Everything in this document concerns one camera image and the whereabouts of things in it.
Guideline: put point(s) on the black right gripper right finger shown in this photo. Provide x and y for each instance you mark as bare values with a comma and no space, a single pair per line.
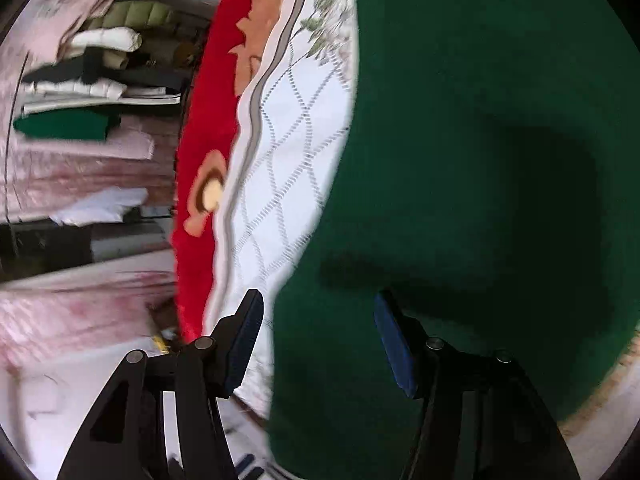
481,416

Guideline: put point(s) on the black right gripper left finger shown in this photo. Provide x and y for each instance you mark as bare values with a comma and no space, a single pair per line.
123,437

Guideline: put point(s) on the green and cream varsity jacket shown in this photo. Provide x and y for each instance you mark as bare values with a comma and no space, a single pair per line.
491,173

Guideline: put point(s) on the stack of folded clothes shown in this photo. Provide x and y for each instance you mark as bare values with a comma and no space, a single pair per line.
91,63

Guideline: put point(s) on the pink patterned shelf cover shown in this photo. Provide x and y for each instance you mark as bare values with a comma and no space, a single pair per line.
79,311

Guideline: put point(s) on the white cloth on shelf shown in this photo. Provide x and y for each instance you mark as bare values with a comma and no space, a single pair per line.
107,206

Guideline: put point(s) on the white quilted bed sheet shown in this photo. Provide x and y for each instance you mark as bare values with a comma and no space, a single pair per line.
294,117

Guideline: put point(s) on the red floral blanket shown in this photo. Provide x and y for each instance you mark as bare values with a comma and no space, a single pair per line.
232,55

